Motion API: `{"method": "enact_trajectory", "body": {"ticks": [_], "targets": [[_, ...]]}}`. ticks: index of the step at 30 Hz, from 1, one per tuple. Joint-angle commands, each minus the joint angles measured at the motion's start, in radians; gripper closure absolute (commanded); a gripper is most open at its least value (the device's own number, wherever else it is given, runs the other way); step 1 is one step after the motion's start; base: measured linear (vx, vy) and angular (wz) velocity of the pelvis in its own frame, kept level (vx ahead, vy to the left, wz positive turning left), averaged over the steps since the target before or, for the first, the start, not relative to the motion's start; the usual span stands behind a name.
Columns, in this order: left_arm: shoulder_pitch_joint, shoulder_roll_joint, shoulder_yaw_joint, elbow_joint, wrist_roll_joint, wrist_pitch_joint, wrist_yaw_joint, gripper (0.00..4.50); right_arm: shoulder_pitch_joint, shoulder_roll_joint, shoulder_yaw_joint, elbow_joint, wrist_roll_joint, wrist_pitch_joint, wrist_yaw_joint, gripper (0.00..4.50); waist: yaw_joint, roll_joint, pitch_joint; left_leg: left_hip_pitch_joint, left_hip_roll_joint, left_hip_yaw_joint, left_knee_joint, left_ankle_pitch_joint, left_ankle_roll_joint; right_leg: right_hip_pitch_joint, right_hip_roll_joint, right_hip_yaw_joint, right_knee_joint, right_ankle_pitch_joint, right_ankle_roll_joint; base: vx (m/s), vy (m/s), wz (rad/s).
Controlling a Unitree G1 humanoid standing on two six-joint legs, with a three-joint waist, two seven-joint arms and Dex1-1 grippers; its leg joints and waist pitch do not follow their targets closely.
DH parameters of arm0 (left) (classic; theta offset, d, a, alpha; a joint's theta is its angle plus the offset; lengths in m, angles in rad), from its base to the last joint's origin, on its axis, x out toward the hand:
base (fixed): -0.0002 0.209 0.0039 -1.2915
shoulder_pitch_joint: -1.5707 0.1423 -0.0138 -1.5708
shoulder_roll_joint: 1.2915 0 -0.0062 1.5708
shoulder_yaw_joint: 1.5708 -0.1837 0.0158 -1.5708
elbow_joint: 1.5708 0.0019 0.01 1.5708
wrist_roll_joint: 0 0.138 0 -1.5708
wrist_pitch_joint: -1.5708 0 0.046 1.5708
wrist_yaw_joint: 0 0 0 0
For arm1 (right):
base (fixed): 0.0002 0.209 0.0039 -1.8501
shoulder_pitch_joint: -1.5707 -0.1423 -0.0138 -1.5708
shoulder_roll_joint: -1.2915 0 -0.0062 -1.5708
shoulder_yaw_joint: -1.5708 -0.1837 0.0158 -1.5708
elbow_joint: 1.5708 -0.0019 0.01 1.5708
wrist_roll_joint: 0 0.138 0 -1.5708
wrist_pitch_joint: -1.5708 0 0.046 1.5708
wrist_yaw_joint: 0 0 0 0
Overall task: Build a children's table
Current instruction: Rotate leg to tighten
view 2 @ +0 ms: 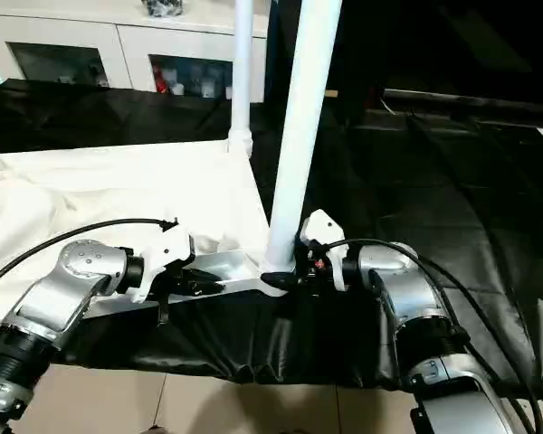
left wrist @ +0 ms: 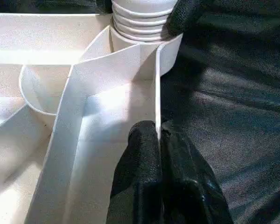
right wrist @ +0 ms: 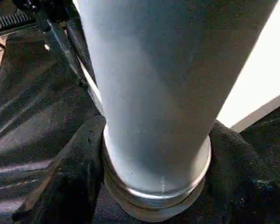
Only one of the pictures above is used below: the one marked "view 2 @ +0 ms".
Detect white plastic table top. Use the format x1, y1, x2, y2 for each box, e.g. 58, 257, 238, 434
0, 138, 296, 321

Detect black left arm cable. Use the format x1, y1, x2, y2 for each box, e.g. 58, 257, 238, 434
0, 216, 181, 294

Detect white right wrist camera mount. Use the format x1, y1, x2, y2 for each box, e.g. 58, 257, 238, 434
298, 209, 348, 292

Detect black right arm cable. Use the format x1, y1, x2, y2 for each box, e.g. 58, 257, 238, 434
311, 238, 543, 434

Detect black mat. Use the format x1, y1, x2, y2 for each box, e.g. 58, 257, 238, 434
0, 77, 543, 401

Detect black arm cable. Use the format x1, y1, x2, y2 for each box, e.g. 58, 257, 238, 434
311, 238, 543, 434
0, 216, 181, 294

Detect dark object on cabinet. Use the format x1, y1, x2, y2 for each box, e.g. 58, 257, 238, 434
139, 0, 187, 20

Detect black bar with red light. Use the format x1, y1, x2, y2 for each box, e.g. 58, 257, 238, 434
383, 88, 543, 128

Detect white plastic table leg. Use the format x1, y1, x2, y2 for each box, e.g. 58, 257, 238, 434
260, 0, 344, 278
227, 0, 255, 158

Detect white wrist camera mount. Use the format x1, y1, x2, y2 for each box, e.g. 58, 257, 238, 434
298, 209, 348, 292
129, 219, 197, 305

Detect white cabinet with glass doors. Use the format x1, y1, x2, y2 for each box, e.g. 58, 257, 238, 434
0, 0, 270, 104

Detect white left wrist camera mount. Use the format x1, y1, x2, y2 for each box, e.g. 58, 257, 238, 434
129, 219, 197, 305

